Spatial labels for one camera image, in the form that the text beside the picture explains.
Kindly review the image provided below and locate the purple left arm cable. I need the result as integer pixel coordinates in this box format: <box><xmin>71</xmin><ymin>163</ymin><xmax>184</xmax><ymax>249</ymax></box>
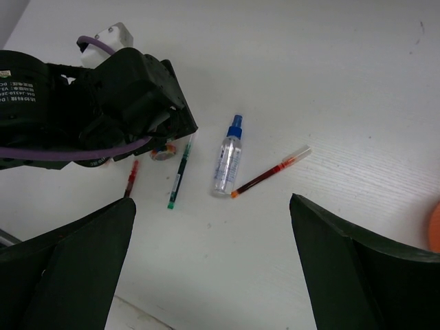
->
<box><xmin>0</xmin><ymin>35</ymin><xmax>162</xmax><ymax>162</ymax></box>

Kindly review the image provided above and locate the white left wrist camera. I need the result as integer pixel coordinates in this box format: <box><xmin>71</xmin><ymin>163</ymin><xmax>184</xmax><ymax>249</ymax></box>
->
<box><xmin>76</xmin><ymin>22</ymin><xmax>133</xmax><ymax>69</ymax></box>

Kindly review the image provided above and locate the orange round stationery container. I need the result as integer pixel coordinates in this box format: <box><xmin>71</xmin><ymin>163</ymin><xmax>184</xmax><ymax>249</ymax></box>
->
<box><xmin>426</xmin><ymin>203</ymin><xmax>440</xmax><ymax>253</ymax></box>

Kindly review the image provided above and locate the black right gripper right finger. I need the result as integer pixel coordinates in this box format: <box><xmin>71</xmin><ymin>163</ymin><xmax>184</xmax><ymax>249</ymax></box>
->
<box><xmin>289</xmin><ymin>195</ymin><xmax>439</xmax><ymax>329</ymax></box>

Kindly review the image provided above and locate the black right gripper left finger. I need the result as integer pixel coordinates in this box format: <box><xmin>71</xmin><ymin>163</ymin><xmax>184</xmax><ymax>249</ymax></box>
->
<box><xmin>1</xmin><ymin>198</ymin><xmax>136</xmax><ymax>329</ymax></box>

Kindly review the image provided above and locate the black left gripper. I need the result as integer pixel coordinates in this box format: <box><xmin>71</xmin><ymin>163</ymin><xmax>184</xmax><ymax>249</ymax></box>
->
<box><xmin>44</xmin><ymin>48</ymin><xmax>198</xmax><ymax>167</ymax></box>

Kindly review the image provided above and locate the red ink pen refill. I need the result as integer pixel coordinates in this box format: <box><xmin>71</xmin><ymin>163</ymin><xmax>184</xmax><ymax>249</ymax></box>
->
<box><xmin>230</xmin><ymin>146</ymin><xmax>311</xmax><ymax>199</ymax></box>

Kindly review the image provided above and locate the colourful washi tape roll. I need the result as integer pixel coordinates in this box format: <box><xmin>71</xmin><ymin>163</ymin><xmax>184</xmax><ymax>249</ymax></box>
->
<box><xmin>150</xmin><ymin>144</ymin><xmax>177</xmax><ymax>161</ymax></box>

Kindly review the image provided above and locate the dark red pen refill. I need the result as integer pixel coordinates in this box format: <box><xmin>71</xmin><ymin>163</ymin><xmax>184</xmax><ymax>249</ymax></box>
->
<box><xmin>124</xmin><ymin>159</ymin><xmax>140</xmax><ymax>198</ymax></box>

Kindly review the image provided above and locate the green ink pen refill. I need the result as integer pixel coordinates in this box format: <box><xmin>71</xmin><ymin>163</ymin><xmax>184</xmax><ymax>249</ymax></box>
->
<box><xmin>167</xmin><ymin>134</ymin><xmax>195</xmax><ymax>210</ymax></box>

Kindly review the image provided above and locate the clear spray bottle blue cap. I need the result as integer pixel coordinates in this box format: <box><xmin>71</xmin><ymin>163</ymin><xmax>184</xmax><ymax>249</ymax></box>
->
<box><xmin>212</xmin><ymin>114</ymin><xmax>243</xmax><ymax>196</ymax></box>

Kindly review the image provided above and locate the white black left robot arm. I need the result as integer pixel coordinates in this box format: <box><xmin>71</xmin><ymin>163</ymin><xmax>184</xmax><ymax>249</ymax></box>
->
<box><xmin>1</xmin><ymin>48</ymin><xmax>197</xmax><ymax>170</ymax></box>

